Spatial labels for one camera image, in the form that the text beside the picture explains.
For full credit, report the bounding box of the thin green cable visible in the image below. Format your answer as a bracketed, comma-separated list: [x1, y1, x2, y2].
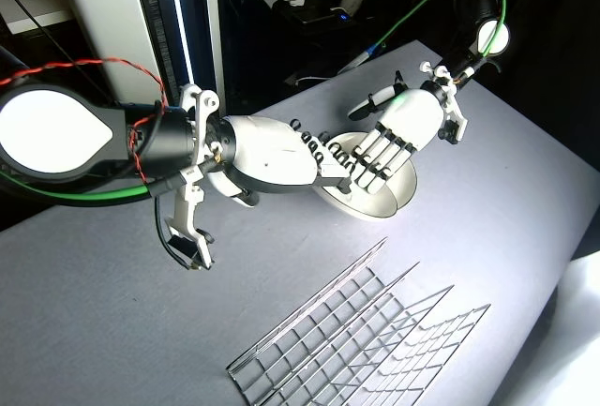
[372, 0, 510, 58]

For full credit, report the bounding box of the thick green cable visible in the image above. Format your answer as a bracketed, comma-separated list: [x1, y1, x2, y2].
[0, 169, 163, 208]

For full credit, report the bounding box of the grey table cloth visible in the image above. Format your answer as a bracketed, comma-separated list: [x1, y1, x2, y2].
[0, 38, 600, 406]

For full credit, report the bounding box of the white side table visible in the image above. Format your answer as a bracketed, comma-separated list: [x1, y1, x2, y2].
[0, 0, 76, 36]

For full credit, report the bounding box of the black device with blue light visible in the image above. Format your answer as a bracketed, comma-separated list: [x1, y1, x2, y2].
[274, 0, 365, 35]

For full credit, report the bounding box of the silver wire dish rack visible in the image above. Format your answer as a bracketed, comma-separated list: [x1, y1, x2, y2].
[226, 235, 492, 406]

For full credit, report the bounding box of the red black twisted wire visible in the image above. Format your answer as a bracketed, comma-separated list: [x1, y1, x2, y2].
[0, 57, 168, 185]

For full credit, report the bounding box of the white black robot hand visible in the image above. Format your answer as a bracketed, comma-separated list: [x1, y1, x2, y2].
[348, 85, 446, 195]
[205, 113, 356, 208]

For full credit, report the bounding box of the white blue cable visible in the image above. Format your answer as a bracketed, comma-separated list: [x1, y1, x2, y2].
[337, 43, 386, 74]

